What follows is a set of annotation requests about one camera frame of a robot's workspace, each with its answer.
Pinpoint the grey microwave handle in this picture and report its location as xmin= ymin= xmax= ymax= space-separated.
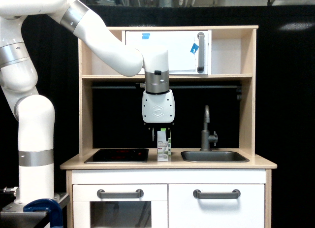
xmin=197 ymin=32 xmax=205 ymax=73

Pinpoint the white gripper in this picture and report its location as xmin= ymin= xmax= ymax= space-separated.
xmin=142 ymin=90 xmax=175 ymax=141

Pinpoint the white oven door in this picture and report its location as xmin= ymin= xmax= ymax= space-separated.
xmin=72 ymin=184 xmax=168 ymax=228

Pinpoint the grey cabinet door handle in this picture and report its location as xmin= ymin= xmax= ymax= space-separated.
xmin=193 ymin=189 xmax=241 ymax=199

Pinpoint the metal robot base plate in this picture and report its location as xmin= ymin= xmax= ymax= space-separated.
xmin=0 ymin=192 xmax=70 ymax=217

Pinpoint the white milk carton box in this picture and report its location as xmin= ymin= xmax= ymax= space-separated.
xmin=157 ymin=130 xmax=168 ymax=162

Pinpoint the wooden toy kitchen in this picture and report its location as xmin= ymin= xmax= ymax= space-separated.
xmin=61 ymin=26 xmax=277 ymax=228

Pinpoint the grey faucet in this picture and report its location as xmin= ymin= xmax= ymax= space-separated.
xmin=200 ymin=105 xmax=218 ymax=151

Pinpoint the grey sink basin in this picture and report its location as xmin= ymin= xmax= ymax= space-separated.
xmin=181 ymin=151 xmax=250 ymax=163

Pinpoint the blue tape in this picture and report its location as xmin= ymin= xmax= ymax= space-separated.
xmin=142 ymin=33 xmax=150 ymax=39
xmin=190 ymin=43 xmax=199 ymax=54

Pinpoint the green carton box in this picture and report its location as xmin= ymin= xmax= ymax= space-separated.
xmin=160 ymin=128 xmax=171 ymax=156

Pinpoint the white microwave door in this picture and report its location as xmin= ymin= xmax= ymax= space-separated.
xmin=125 ymin=30 xmax=212 ymax=75

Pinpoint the blue tape right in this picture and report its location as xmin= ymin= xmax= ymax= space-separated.
xmin=190 ymin=43 xmax=199 ymax=54

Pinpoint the blue clamp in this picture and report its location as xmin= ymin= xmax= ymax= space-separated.
xmin=23 ymin=198 xmax=63 ymax=228

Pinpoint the grey oven door handle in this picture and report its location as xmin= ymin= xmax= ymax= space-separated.
xmin=96 ymin=189 xmax=144 ymax=199

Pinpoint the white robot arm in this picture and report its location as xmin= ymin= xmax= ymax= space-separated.
xmin=0 ymin=0 xmax=169 ymax=205

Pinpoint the black stove top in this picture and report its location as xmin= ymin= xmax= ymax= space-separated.
xmin=84 ymin=148 xmax=149 ymax=164

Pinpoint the blue tape top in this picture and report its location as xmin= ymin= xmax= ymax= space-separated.
xmin=142 ymin=33 xmax=150 ymax=39

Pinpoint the white cabinet door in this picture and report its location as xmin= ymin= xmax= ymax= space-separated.
xmin=168 ymin=184 xmax=265 ymax=228

